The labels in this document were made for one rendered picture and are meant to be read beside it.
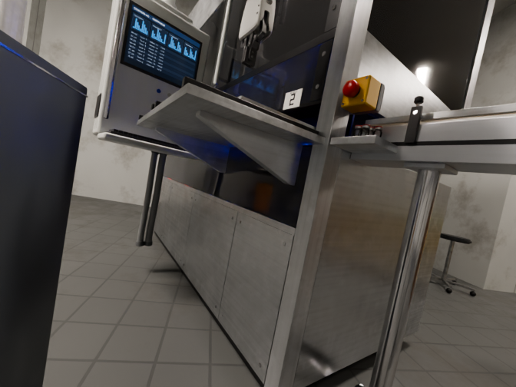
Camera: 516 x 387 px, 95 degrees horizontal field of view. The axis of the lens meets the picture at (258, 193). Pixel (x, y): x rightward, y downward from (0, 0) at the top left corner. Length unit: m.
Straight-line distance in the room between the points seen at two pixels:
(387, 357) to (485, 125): 0.59
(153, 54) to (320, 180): 1.18
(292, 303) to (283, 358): 0.17
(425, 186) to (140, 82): 1.36
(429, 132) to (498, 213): 3.16
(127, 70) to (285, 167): 1.05
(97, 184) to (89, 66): 1.73
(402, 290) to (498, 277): 3.29
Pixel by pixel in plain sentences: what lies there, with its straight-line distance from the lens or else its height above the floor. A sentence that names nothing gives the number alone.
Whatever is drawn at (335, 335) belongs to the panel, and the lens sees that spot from 1.00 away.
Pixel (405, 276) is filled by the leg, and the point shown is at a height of 0.56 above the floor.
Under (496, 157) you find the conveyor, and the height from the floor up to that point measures 0.86.
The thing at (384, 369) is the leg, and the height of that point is 0.31.
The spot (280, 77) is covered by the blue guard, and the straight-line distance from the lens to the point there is 0.99.
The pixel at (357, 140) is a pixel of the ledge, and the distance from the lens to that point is 0.65.
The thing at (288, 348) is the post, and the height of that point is 0.25.
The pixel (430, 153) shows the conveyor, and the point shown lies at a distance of 0.69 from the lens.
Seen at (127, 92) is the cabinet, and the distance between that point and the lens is 1.49.
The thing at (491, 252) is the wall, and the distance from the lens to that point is 3.82.
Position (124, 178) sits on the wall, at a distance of 4.23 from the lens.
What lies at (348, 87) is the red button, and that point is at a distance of 0.68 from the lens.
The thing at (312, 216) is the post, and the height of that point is 0.65.
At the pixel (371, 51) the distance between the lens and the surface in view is 0.89.
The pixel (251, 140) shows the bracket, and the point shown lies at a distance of 0.65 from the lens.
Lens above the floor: 0.72
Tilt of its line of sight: 3 degrees down
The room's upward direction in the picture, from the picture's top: 11 degrees clockwise
